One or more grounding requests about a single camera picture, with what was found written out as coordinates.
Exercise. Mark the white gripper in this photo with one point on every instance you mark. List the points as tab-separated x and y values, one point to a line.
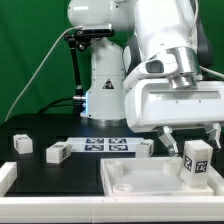
152	103

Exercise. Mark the white square table top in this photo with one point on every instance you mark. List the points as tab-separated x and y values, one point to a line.
155	176

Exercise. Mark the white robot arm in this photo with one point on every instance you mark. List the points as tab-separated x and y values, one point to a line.
143	30

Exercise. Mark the tag marker sheet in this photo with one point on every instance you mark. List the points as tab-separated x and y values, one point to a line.
99	144

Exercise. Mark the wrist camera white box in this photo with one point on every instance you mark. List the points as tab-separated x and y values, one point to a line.
155	68

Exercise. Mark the mounted grey camera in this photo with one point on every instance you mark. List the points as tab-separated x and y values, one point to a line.
98	30

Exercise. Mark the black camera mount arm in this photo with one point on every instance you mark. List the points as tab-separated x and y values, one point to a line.
78	102

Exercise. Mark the white left fence wall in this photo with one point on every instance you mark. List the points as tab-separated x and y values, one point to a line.
8	174

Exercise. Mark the white fence wall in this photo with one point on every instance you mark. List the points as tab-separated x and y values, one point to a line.
8	174
106	209

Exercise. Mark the white front fence wall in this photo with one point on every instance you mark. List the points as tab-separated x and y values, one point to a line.
106	209

